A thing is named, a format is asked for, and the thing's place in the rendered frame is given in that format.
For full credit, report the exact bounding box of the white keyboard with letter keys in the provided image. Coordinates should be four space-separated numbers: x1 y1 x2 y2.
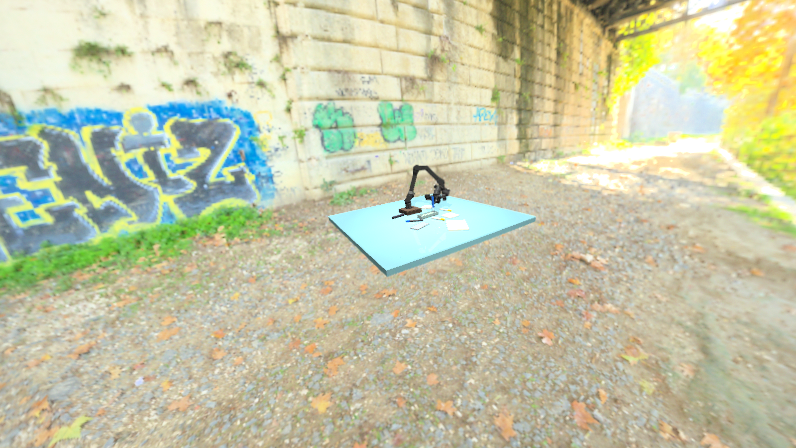
417 210 439 219

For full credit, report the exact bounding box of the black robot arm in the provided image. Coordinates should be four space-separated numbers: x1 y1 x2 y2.
404 165 450 209

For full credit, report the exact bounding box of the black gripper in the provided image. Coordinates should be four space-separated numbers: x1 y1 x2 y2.
425 189 447 204

